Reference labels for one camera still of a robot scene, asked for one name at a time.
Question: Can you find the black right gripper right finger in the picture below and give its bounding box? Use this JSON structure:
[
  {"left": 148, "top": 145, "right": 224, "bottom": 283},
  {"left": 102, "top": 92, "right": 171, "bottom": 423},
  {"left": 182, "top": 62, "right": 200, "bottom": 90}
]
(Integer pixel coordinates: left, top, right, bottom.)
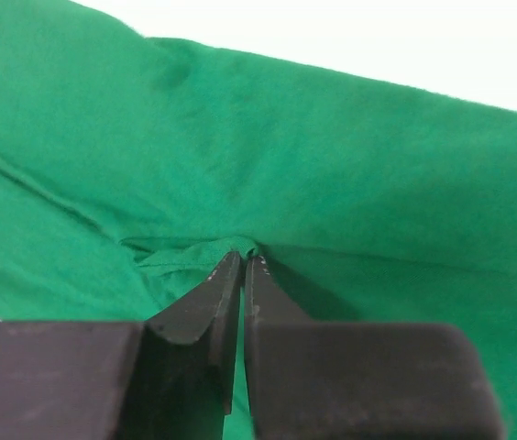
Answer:
[{"left": 244, "top": 257, "right": 506, "bottom": 439}]

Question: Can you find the green t shirt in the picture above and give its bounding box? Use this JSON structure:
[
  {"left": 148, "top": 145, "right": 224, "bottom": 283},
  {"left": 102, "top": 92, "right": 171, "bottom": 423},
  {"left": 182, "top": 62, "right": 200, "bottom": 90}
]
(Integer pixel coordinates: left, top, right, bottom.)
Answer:
[{"left": 0, "top": 1, "right": 517, "bottom": 439}]

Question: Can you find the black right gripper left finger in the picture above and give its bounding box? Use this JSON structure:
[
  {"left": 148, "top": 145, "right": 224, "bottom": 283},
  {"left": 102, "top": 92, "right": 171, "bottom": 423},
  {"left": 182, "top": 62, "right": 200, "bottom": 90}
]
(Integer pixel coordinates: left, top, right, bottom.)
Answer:
[{"left": 0, "top": 252, "right": 241, "bottom": 439}]

